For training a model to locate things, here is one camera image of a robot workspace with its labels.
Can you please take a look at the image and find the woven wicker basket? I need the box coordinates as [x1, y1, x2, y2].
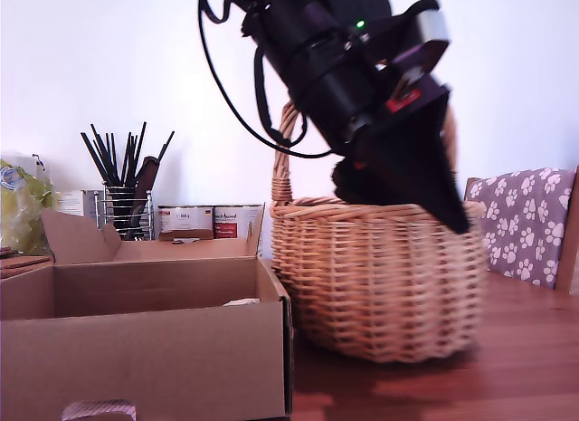
[270, 101, 489, 364]

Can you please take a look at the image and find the brown cardboard box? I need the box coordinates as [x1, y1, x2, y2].
[0, 203, 294, 421]

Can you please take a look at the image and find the purple paw print cloth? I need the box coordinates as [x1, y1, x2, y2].
[465, 167, 578, 289]

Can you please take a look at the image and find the tin can red label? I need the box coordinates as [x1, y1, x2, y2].
[212, 203, 265, 239]

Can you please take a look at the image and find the tin can white label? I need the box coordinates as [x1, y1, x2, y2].
[157, 205, 214, 234]

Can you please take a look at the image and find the thin black stick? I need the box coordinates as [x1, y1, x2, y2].
[131, 120, 148, 187]
[80, 130, 115, 187]
[107, 132, 121, 187]
[120, 130, 135, 187]
[155, 129, 176, 164]
[90, 123, 122, 187]

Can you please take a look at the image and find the small white carton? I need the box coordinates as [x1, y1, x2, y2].
[56, 189, 99, 218]

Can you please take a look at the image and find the yellow green plastic bag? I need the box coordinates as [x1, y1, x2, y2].
[0, 151, 55, 255]

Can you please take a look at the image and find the large cork trivet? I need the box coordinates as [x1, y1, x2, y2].
[0, 254, 53, 280]

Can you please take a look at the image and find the black cable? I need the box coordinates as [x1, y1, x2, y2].
[196, 0, 334, 159]
[252, 44, 309, 147]

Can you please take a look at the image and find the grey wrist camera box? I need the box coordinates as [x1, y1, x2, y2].
[388, 0, 453, 78]

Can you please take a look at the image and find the dark brown utensil handle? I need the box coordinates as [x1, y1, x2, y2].
[133, 156, 162, 227]

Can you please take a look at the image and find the chrome wire utensil holder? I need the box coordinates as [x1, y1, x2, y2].
[93, 184, 154, 241]

